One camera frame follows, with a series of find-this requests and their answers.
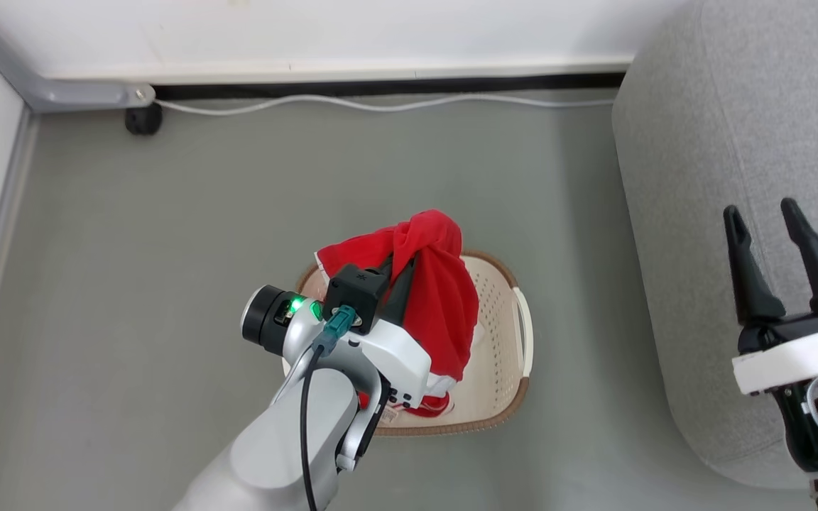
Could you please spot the grey metal corner bracket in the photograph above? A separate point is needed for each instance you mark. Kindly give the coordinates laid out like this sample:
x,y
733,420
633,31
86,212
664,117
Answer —
x,y
47,91

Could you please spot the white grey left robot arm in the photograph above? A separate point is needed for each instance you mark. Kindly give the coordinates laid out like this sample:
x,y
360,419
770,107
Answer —
x,y
277,447

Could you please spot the printed paper label sticker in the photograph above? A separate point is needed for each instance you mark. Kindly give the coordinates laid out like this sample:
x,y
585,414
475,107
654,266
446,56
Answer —
x,y
388,416

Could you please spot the black baseboard strip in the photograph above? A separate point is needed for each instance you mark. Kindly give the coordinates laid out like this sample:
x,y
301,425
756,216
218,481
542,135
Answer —
x,y
395,86

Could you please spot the black round foot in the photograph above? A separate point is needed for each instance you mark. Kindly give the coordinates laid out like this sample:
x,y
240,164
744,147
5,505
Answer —
x,y
143,121

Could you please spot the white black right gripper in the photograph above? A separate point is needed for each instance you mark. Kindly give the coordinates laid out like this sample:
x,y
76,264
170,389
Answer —
x,y
799,355

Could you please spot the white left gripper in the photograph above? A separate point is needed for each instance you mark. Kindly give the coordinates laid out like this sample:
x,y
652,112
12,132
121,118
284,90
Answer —
x,y
398,362

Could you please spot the red clothing with white trim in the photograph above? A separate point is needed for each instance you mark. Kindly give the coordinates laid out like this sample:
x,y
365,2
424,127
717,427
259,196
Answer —
x,y
437,298

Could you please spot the grey fabric sofa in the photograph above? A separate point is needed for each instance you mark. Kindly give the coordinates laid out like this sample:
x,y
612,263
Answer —
x,y
707,177

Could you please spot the cream perforated laundry basket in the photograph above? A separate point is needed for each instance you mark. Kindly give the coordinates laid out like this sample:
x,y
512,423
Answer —
x,y
498,341

